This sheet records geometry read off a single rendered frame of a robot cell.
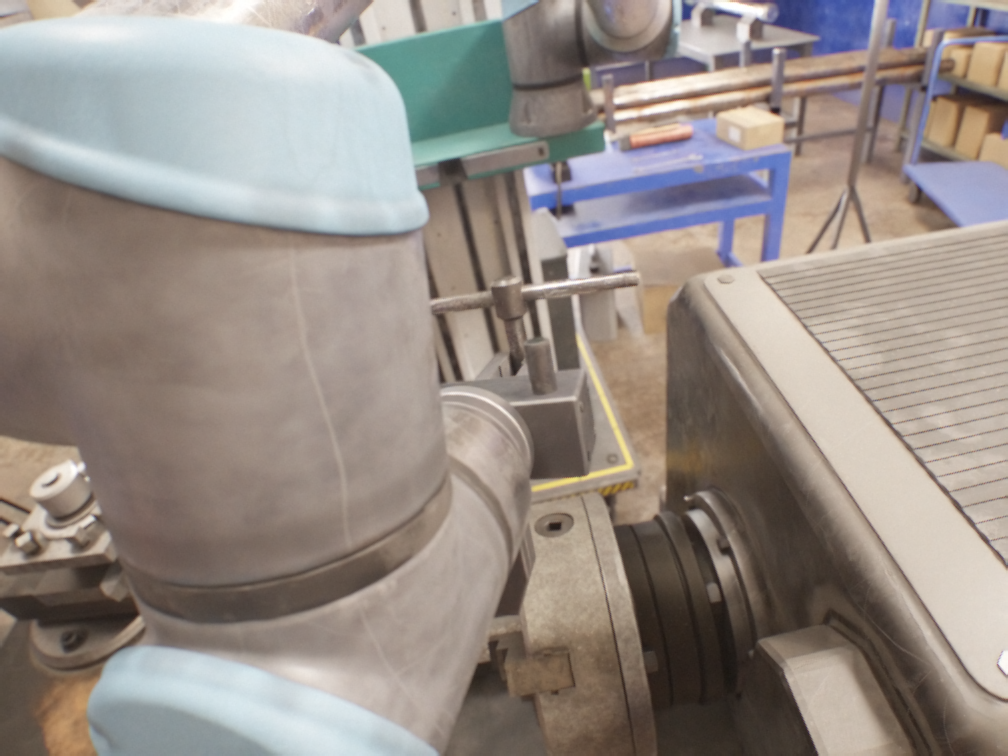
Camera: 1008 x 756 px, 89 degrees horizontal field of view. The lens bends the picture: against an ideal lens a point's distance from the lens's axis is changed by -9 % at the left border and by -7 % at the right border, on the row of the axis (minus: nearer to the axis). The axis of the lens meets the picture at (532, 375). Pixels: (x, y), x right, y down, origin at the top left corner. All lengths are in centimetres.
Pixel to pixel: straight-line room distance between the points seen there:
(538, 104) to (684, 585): 95
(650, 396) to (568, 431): 212
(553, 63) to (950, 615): 107
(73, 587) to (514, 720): 65
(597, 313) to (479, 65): 156
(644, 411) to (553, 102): 147
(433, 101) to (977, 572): 123
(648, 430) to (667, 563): 176
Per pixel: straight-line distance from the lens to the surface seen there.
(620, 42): 112
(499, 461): 24
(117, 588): 89
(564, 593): 48
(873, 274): 60
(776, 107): 381
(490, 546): 21
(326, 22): 39
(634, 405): 238
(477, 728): 97
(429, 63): 133
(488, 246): 155
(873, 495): 39
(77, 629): 111
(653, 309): 269
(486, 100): 135
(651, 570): 53
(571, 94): 122
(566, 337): 188
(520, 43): 121
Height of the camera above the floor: 163
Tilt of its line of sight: 39 degrees down
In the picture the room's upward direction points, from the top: 11 degrees counter-clockwise
